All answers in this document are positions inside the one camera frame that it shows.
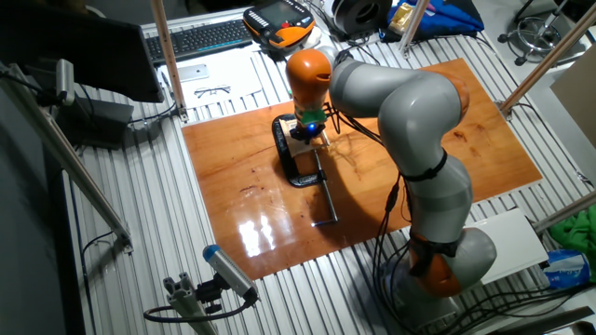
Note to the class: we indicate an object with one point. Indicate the black computer monitor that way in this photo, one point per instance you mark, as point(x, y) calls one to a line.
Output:
point(70, 46)

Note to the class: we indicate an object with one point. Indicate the black metal C-clamp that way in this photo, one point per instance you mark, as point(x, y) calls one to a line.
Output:
point(283, 158)

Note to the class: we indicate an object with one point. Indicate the short aluminium profile stand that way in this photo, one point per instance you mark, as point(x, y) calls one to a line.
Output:
point(186, 302)

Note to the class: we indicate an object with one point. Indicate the thin-rimmed eyeglasses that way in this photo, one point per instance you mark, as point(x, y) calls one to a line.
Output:
point(203, 91)

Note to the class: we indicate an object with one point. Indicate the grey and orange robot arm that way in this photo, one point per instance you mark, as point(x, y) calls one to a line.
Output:
point(414, 116)

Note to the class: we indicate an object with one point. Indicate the silver smartphone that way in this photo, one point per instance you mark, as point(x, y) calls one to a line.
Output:
point(193, 72)

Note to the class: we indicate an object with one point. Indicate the orange and black teach pendant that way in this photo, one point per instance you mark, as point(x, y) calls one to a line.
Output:
point(279, 28)

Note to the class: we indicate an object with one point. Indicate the blue and white packet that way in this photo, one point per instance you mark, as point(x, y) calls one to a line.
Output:
point(565, 269)

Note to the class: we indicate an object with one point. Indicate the black round spool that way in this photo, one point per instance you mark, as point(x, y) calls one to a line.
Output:
point(358, 16)

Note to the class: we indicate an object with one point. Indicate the grey camera with blue tip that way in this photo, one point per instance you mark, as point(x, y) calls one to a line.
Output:
point(228, 272)

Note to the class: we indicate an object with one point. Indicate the miniature wooden window frame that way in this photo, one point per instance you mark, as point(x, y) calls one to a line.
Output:
point(300, 150)

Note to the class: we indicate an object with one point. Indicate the black box computer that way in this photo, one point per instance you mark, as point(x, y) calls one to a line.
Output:
point(98, 123)

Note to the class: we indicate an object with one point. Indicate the green cloth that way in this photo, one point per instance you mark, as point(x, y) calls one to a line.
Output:
point(577, 232)

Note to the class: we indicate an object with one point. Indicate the blue cloth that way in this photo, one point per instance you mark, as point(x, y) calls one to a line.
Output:
point(451, 18)

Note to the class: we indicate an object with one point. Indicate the brown cardboard sheet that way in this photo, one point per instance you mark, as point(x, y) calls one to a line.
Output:
point(579, 97)

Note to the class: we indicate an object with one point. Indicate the glossy brown wooden board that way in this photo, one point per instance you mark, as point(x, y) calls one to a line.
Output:
point(242, 186)

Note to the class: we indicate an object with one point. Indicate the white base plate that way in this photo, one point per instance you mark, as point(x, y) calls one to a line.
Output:
point(517, 246)

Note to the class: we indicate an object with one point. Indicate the grey camera on post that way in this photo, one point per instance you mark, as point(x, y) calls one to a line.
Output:
point(65, 79)

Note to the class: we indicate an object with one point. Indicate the yellow packet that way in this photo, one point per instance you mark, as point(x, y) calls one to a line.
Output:
point(400, 17)

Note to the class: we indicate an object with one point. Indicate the black computer keyboard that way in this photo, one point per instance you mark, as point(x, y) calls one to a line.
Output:
point(200, 39)

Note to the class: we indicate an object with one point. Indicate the aluminium frame post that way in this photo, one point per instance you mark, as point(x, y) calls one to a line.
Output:
point(167, 56)
point(568, 211)
point(413, 25)
point(549, 60)
point(60, 153)

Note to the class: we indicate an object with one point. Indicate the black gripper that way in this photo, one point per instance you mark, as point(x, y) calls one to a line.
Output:
point(305, 134)

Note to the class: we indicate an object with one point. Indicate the metal swivel stool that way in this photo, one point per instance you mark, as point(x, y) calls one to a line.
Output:
point(535, 37)

